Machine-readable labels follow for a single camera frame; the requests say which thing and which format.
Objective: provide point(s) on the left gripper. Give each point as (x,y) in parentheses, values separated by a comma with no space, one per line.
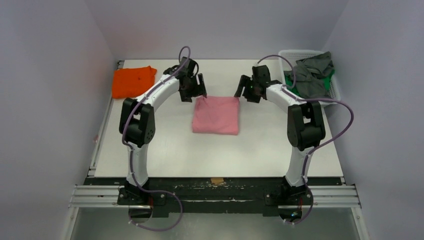
(198,90)

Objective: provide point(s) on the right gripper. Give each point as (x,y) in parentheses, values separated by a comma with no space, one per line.
(248,89)

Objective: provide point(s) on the pink t shirt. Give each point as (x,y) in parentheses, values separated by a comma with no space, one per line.
(216,115)

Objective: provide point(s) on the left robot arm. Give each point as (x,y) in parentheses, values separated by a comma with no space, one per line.
(137,120)

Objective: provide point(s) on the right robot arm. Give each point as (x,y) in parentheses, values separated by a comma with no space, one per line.
(305,124)

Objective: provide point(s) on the grey t shirt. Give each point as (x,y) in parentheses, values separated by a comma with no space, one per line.
(313,76)

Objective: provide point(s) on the folded orange t shirt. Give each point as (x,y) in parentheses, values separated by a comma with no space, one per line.
(132,82)

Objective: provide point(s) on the green t shirt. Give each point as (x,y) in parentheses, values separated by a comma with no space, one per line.
(326,80)

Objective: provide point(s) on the brown tape piece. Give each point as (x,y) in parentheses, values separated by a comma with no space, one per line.
(216,181)

